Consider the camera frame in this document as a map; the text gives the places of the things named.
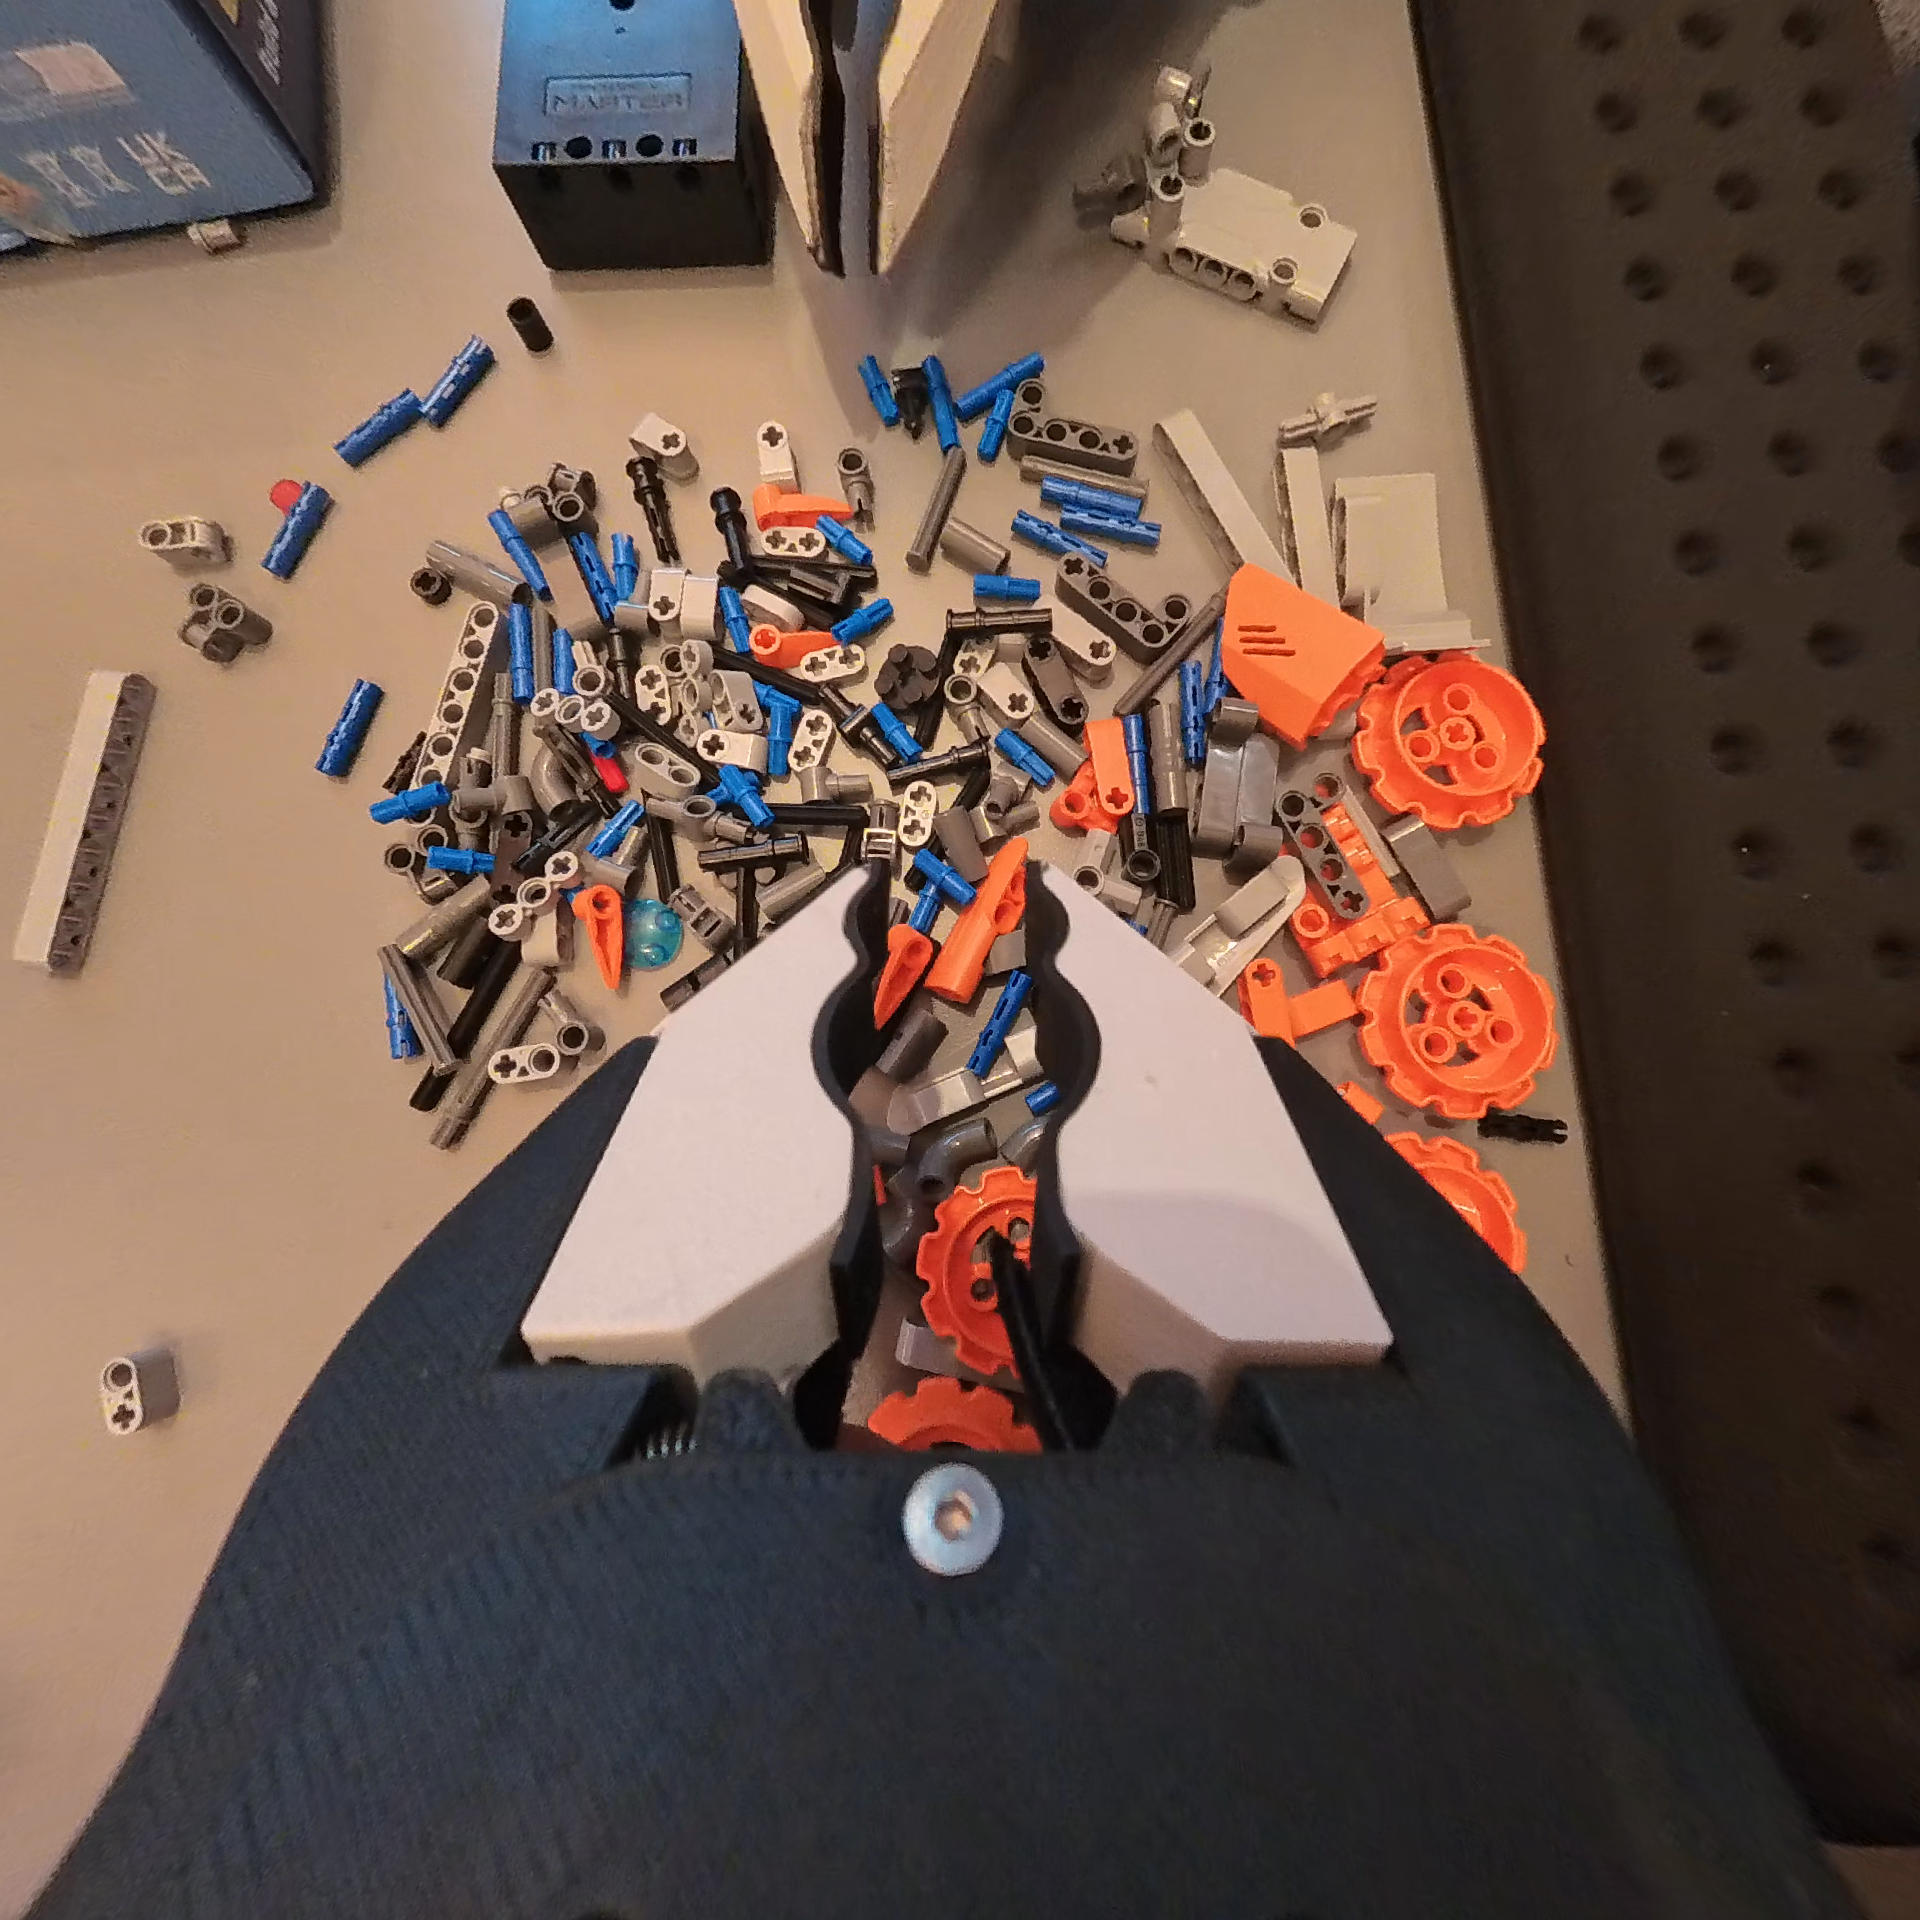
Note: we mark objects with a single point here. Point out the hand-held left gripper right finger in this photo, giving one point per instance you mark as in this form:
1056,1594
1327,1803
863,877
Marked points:
1215,1184

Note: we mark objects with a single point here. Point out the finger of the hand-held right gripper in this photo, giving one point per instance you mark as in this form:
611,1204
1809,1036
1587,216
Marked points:
789,90
939,90

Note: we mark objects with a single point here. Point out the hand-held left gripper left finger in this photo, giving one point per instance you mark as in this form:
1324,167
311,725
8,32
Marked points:
704,1170

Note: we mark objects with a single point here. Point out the black perforated motor block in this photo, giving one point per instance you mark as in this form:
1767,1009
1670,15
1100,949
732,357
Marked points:
631,150

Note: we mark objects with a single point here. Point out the grey panel assembly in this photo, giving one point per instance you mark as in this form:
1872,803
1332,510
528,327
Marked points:
1245,240

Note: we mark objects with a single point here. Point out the pile of small building parts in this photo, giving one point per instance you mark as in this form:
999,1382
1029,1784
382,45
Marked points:
704,704

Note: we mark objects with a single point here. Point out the black bush piece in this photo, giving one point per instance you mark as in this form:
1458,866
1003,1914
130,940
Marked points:
526,323

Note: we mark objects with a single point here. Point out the blue pin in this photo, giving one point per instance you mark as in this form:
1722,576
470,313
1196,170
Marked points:
348,727
296,529
375,429
458,378

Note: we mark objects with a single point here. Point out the cluster of orange wheels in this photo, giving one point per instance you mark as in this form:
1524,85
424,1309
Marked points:
1448,743

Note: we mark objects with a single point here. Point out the small grey bush piece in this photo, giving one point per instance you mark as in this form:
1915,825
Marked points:
212,237

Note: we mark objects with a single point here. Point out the small grey two-hole connector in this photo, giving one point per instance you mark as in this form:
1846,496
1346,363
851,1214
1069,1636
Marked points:
140,1389

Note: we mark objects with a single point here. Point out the blue robot kit box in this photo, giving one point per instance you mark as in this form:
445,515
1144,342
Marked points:
135,105

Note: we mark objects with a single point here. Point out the long grey beam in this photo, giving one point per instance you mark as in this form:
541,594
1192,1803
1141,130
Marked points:
82,825

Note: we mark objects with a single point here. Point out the grey double connector piece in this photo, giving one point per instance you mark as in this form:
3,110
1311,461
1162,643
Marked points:
225,623

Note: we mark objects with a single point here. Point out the light grey connector piece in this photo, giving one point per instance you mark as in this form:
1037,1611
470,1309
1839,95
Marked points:
185,537

